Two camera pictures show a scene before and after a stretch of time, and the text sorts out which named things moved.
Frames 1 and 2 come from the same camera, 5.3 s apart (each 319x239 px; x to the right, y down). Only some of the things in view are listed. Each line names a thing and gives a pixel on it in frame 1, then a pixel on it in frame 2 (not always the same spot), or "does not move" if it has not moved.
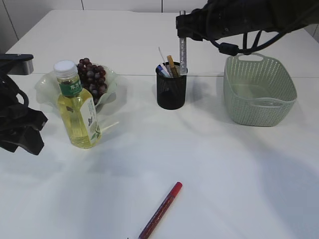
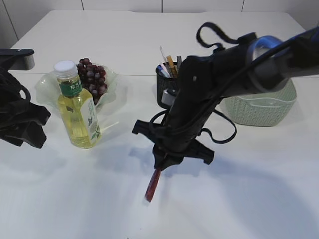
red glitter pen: [147, 231] to [152, 184]
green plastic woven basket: [259, 91] does not move
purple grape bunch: [92, 77] does not move
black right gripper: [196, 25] to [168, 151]
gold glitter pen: [174, 73] does not move
